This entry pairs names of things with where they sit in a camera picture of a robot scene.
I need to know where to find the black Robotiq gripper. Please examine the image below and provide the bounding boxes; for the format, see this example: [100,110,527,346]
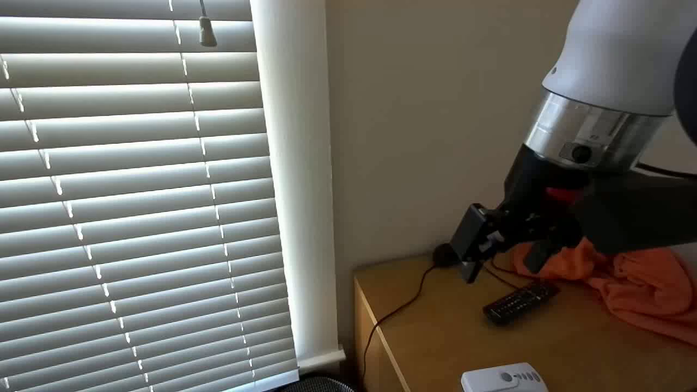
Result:
[460,141,584,285]

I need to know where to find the black TV remote control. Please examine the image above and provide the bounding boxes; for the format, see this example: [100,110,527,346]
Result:
[481,278,561,329]

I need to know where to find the small black round puck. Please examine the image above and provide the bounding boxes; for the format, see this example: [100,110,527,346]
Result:
[431,242,460,270]

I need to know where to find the light wooden dresser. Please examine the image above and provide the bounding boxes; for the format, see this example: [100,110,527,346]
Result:
[350,245,697,392]

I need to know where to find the white box device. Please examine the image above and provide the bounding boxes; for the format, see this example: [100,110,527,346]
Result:
[460,359,550,392]

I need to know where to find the orange crumpled cloth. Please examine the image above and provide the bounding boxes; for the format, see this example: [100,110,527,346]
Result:
[507,236,697,349]

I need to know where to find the black round bin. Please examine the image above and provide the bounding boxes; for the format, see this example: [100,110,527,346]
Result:
[277,372,356,392]

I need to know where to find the white horizontal window blinds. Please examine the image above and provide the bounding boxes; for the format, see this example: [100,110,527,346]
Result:
[0,0,301,392]

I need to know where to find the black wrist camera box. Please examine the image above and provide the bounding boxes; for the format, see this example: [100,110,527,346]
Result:
[449,203,504,270]

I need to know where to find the thin black cord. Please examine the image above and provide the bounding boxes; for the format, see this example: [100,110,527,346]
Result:
[359,261,441,367]

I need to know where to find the white window frame trim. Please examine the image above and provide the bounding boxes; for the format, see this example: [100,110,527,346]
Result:
[247,0,348,377]

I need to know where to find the blind tilt wand handle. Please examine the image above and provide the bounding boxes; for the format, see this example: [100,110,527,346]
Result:
[196,0,219,49]

